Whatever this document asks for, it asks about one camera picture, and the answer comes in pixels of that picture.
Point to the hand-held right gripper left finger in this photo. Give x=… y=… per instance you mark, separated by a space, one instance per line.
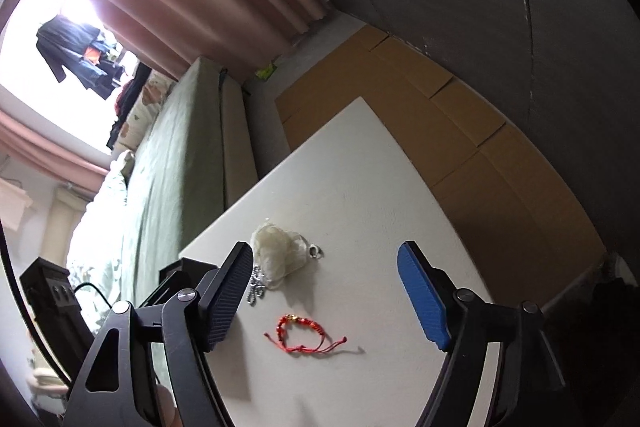
x=227 y=292

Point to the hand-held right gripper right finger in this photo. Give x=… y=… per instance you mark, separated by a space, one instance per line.
x=422 y=297

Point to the white organza pouch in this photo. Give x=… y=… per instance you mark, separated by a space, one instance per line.
x=275 y=252

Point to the pale green quilt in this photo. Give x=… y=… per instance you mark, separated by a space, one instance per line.
x=105 y=212

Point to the white hanging cloth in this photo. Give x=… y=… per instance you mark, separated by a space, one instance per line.
x=12 y=202

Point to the bed with green sheet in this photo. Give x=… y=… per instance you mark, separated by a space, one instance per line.
x=170 y=167

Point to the narrow pink curtain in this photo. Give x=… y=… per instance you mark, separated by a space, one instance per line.
x=45 y=147

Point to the flat brown cardboard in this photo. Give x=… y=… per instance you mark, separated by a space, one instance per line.
x=475 y=147

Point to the floral bedding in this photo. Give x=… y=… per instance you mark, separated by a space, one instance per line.
x=145 y=107

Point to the dark clothes pile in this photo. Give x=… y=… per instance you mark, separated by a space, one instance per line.
x=127 y=102

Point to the green packet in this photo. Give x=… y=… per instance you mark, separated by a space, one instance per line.
x=266 y=71

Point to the hanging dark clothes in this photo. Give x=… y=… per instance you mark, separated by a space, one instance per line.
x=75 y=47

